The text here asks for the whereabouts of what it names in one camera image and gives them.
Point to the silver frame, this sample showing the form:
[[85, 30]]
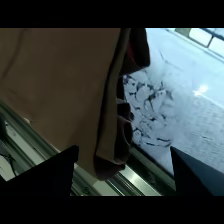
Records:
[[30, 146]]

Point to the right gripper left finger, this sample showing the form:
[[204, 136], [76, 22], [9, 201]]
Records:
[[50, 176]]

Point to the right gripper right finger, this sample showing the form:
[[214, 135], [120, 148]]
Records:
[[196, 176]]

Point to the beige pants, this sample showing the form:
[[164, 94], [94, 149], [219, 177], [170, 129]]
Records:
[[63, 90]]

